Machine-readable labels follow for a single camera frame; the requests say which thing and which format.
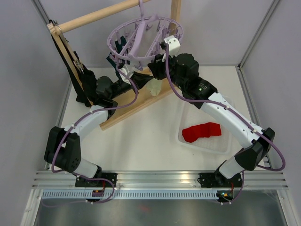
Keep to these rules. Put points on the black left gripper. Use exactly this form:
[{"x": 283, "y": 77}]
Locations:
[{"x": 140, "y": 79}]

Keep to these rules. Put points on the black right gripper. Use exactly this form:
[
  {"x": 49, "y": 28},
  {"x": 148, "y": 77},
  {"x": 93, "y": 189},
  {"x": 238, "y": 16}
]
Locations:
[{"x": 156, "y": 67}]

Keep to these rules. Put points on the cream sock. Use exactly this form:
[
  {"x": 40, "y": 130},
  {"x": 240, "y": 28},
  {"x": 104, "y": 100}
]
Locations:
[{"x": 154, "y": 87}]

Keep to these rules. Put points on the purple round clip hanger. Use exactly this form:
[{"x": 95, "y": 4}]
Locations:
[{"x": 144, "y": 36}]

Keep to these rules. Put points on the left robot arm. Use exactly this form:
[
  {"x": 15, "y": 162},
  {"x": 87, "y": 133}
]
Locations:
[{"x": 63, "y": 150}]

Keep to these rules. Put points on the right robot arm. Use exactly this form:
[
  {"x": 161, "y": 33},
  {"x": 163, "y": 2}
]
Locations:
[{"x": 183, "y": 72}]

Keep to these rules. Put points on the wooden rack base tray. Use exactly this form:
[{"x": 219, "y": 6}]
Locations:
[{"x": 144, "y": 100}]

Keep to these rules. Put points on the white plastic basket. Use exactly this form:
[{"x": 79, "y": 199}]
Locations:
[{"x": 192, "y": 116}]

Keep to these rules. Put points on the red sock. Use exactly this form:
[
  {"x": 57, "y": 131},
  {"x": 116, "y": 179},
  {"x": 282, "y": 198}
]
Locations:
[{"x": 206, "y": 130}]

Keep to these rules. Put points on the wooden rack top rod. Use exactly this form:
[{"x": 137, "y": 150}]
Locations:
[{"x": 95, "y": 16}]

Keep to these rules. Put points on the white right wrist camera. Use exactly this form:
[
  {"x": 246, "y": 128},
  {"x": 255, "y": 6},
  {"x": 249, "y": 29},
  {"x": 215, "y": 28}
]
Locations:
[{"x": 173, "y": 43}]

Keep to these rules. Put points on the wooden rack right post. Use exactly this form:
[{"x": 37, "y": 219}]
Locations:
[{"x": 175, "y": 13}]

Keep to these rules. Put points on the wooden rack post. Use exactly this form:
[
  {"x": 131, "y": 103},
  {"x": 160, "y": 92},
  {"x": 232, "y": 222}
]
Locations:
[
  {"x": 65, "y": 56},
  {"x": 175, "y": 13}
]

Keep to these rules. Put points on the wooden rack left post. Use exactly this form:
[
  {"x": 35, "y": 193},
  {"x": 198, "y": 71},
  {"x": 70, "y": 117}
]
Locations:
[{"x": 65, "y": 56}]

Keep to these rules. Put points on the white slotted cable duct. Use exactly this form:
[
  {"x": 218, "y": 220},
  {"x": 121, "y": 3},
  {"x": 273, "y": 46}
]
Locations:
[{"x": 132, "y": 194}]

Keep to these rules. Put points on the aluminium mounting rail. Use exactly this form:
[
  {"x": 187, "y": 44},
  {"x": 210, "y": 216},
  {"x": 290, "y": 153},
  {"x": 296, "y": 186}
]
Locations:
[{"x": 175, "y": 180}]

